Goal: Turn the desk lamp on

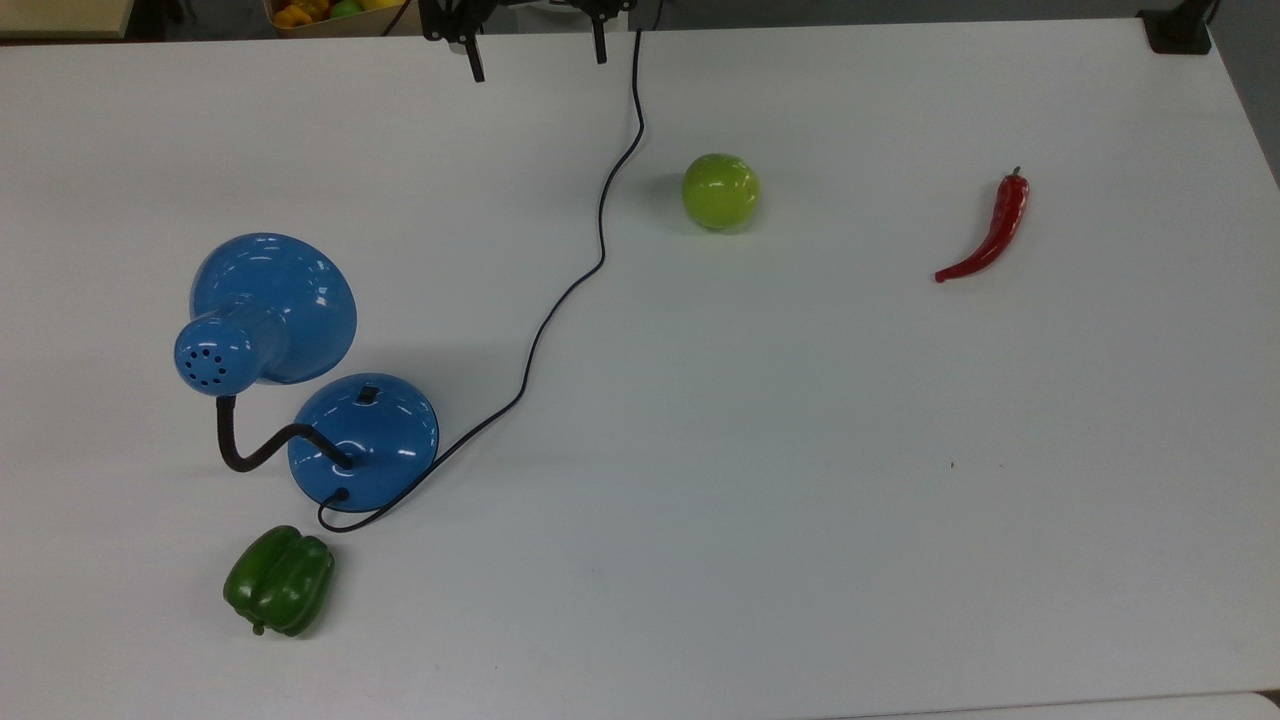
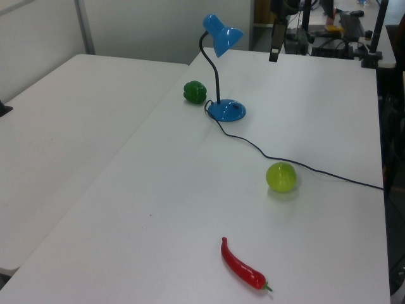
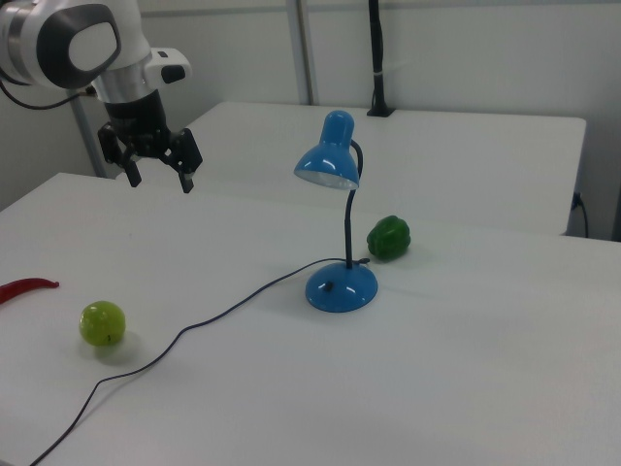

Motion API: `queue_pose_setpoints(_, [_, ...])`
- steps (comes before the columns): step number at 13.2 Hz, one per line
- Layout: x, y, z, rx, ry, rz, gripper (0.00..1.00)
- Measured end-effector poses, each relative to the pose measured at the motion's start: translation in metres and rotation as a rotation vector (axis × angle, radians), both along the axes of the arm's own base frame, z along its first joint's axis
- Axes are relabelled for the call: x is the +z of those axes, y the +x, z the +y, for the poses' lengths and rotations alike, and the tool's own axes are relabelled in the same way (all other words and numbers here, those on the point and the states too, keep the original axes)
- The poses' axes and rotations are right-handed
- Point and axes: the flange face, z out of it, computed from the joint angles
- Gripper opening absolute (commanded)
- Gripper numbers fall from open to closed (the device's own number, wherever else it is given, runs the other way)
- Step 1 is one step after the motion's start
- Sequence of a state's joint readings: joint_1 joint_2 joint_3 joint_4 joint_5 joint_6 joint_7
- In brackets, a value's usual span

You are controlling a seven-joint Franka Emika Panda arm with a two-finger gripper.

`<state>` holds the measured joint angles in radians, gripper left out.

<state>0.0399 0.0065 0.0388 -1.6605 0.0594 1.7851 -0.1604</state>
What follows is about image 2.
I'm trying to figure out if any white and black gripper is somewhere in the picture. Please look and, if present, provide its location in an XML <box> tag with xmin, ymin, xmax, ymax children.
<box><xmin>268</xmin><ymin>0</ymin><xmax>290</xmax><ymax>63</ymax></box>

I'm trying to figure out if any blue desk lamp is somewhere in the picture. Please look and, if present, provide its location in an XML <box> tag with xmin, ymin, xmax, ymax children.
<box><xmin>199</xmin><ymin>13</ymin><xmax>247</xmax><ymax>123</ymax></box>

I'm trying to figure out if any thin black stand pole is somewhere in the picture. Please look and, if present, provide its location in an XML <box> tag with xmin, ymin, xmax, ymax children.
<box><xmin>301</xmin><ymin>0</ymin><xmax>313</xmax><ymax>32</ymax></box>

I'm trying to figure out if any black equipment box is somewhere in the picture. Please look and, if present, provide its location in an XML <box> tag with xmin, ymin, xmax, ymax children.
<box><xmin>311</xmin><ymin>36</ymin><xmax>356</xmax><ymax>60</ymax></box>

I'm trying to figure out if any black computer keyboard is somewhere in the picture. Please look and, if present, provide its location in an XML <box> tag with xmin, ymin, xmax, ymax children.
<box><xmin>339</xmin><ymin>14</ymin><xmax>365</xmax><ymax>37</ymax></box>

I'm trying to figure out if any dark green bell pepper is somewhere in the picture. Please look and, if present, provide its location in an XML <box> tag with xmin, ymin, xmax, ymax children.
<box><xmin>183</xmin><ymin>80</ymin><xmax>208</xmax><ymax>105</ymax></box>

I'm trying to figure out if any white adjacent table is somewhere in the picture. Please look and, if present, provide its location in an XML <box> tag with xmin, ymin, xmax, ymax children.
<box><xmin>0</xmin><ymin>53</ymin><xmax>190</xmax><ymax>276</ymax></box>

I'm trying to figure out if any red chili pepper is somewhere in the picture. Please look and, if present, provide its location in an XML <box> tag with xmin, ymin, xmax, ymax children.
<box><xmin>220</xmin><ymin>236</ymin><xmax>273</xmax><ymax>293</ymax></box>

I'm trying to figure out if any black camera stand pole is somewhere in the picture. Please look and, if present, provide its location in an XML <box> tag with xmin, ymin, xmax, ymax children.
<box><xmin>361</xmin><ymin>0</ymin><xmax>389</xmax><ymax>69</ymax></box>

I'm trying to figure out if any dark lamp power cord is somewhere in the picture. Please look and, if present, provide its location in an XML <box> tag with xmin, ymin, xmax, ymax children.
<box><xmin>204</xmin><ymin>99</ymin><xmax>384</xmax><ymax>191</ymax></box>

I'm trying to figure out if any grey wall partition post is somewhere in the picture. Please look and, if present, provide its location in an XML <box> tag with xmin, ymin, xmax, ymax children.
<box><xmin>75</xmin><ymin>0</ymin><xmax>96</xmax><ymax>55</ymax></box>

